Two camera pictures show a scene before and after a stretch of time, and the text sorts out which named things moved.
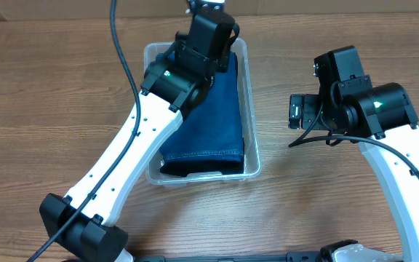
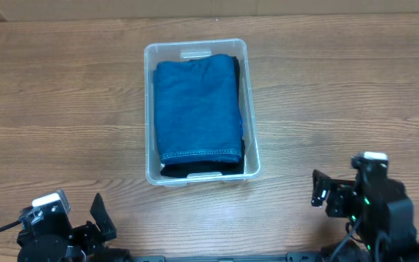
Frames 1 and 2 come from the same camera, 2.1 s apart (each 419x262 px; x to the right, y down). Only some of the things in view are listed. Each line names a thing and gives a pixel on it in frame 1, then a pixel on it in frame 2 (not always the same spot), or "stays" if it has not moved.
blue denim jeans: x=213 y=126 stays
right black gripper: x=309 y=103 -> x=337 y=188
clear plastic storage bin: x=252 y=165 stays
